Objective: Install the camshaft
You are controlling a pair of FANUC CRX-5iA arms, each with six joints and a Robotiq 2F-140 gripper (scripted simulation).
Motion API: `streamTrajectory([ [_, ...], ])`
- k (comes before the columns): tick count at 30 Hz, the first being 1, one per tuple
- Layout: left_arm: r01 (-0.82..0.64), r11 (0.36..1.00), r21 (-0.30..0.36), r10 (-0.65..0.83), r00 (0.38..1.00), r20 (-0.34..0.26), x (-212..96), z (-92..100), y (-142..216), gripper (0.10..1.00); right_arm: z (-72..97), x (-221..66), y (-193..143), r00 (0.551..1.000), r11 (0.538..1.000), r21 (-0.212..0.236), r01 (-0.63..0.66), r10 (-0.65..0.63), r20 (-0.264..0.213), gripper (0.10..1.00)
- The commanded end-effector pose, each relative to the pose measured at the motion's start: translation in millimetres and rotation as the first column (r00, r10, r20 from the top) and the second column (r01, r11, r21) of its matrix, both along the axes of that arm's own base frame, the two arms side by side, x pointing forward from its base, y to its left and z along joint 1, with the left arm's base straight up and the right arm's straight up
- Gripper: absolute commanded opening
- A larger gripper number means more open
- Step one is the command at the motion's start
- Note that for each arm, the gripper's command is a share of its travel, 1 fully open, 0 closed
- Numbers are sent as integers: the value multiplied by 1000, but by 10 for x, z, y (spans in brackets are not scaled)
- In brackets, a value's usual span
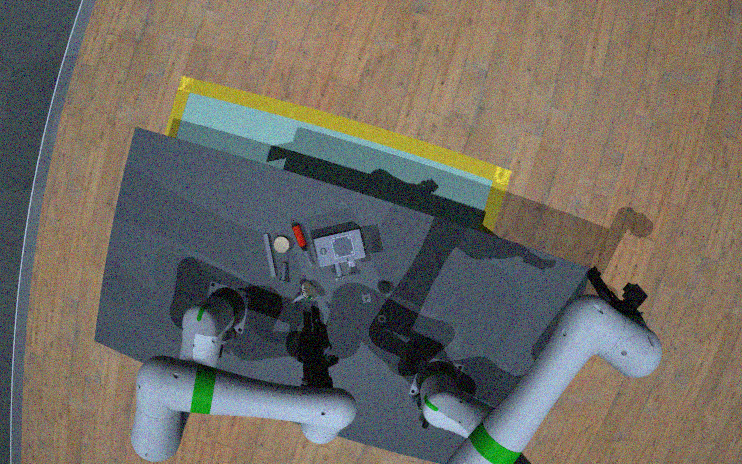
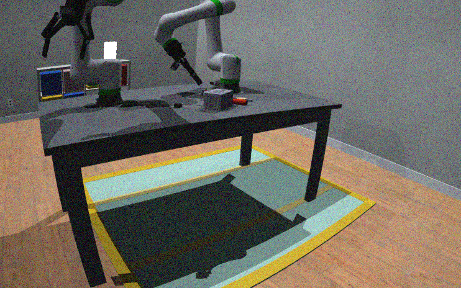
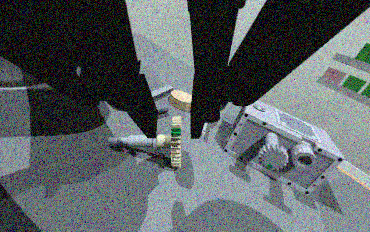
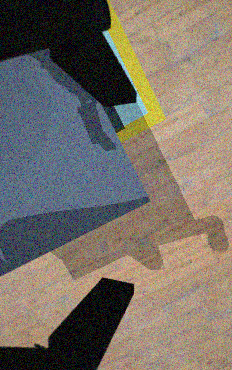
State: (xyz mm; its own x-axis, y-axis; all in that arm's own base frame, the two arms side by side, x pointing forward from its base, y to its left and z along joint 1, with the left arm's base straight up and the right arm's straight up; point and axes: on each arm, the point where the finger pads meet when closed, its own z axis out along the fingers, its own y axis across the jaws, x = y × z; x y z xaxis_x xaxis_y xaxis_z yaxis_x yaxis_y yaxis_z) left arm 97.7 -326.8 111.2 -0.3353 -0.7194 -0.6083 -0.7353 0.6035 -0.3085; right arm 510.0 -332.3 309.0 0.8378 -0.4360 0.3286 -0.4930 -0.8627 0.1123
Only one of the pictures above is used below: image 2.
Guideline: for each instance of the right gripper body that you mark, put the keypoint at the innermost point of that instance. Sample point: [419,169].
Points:
[78,4]

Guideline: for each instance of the red screwdriver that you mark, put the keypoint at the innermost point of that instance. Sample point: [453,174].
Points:
[239,101]

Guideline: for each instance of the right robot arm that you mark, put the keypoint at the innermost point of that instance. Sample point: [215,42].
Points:
[105,72]

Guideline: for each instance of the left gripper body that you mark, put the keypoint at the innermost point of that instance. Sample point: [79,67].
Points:
[178,54]

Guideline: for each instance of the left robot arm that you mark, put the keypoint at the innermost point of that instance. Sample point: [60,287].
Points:
[229,65]

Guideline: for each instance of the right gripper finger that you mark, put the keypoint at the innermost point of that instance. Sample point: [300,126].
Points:
[87,38]
[50,31]

